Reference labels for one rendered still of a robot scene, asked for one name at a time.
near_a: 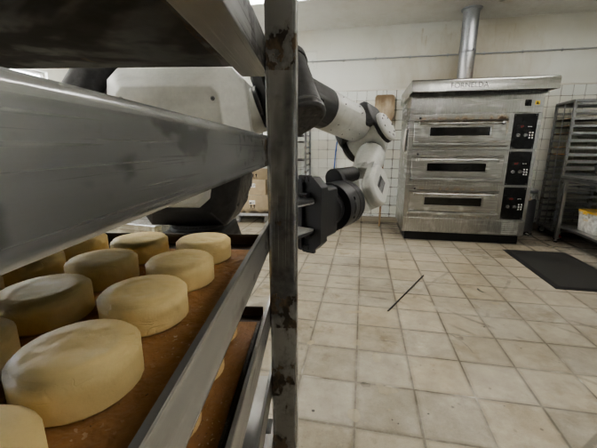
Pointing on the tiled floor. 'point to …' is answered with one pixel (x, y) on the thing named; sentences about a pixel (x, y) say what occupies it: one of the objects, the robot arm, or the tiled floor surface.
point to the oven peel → (386, 103)
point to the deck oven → (469, 156)
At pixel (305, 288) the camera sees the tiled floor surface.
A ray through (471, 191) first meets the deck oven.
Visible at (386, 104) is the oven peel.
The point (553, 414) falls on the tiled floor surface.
